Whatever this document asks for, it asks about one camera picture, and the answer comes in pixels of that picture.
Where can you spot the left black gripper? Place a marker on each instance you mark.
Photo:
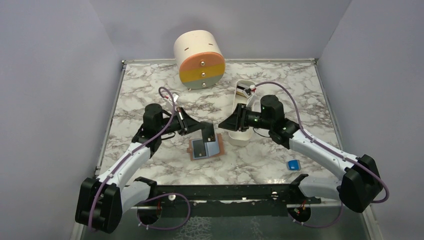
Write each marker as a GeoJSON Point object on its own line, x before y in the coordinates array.
{"type": "Point", "coordinates": [187, 124]}

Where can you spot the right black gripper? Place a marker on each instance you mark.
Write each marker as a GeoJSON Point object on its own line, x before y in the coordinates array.
{"type": "Point", "coordinates": [236, 121]}

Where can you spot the dark credit card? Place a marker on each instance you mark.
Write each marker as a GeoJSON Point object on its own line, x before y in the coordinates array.
{"type": "Point", "coordinates": [208, 132]}

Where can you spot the brown leather card holder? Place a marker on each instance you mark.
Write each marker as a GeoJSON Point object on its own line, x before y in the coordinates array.
{"type": "Point", "coordinates": [198, 149]}

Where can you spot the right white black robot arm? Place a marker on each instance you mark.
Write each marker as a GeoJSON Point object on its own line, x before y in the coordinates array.
{"type": "Point", "coordinates": [358, 178]}

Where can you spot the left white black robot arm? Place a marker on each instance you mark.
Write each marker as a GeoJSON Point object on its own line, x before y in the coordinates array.
{"type": "Point", "coordinates": [104, 199]}

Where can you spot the cards stack in tray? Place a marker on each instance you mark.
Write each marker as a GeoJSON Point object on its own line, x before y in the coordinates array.
{"type": "Point", "coordinates": [243, 90]}

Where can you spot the long white oval tray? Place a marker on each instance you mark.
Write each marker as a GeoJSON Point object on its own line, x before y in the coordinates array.
{"type": "Point", "coordinates": [242, 138]}

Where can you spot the round drawer cabinet orange yellow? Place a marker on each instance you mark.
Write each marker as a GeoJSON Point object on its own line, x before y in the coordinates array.
{"type": "Point", "coordinates": [199, 60]}

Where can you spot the small blue object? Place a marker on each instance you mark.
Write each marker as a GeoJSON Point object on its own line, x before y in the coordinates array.
{"type": "Point", "coordinates": [294, 165]}

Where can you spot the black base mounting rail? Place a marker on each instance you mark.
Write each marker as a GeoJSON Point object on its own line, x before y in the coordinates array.
{"type": "Point", "coordinates": [234, 200]}

